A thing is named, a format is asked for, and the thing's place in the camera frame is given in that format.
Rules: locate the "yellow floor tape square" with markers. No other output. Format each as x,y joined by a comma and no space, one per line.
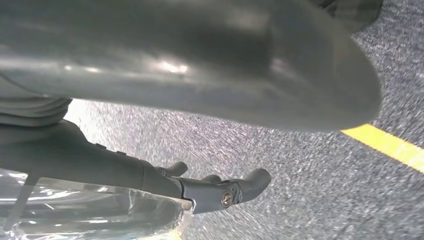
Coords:
384,144

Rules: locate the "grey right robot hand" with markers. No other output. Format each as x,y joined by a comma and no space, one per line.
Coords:
165,49

